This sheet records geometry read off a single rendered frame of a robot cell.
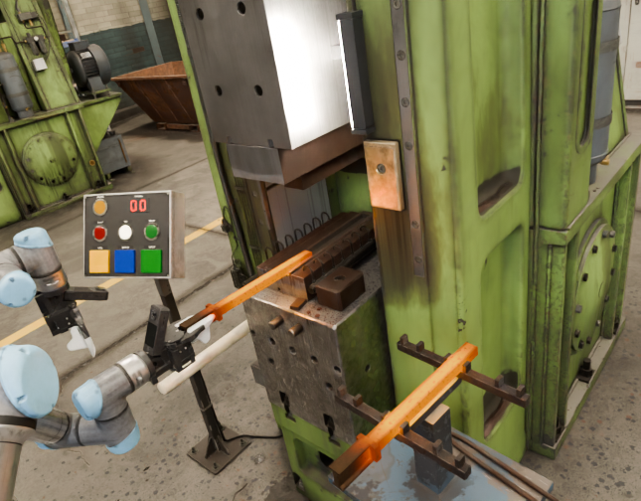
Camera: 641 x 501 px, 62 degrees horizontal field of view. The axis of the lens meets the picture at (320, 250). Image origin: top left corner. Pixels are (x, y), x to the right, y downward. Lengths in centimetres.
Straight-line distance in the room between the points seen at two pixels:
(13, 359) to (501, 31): 127
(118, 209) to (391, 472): 116
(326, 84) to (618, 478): 169
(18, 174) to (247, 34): 497
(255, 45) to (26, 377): 82
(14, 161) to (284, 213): 457
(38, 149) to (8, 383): 523
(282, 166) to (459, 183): 43
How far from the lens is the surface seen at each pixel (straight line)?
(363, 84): 125
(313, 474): 207
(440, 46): 117
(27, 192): 615
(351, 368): 151
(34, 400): 95
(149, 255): 177
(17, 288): 129
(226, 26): 135
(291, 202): 176
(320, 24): 137
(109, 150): 675
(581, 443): 237
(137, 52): 1070
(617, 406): 254
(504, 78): 152
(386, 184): 130
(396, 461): 135
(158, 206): 177
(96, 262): 189
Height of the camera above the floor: 172
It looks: 27 degrees down
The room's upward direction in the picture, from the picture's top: 10 degrees counter-clockwise
